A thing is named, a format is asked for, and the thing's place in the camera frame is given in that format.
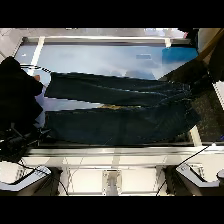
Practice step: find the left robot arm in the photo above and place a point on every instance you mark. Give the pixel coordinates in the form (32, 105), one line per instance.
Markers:
(30, 178)

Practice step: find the silver frame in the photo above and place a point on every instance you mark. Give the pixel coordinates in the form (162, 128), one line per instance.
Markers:
(113, 151)

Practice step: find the dark blue jeans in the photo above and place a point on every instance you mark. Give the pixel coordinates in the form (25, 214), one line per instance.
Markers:
(126, 125)

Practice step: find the black garment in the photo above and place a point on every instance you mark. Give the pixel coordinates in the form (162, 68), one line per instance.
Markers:
(15, 90)

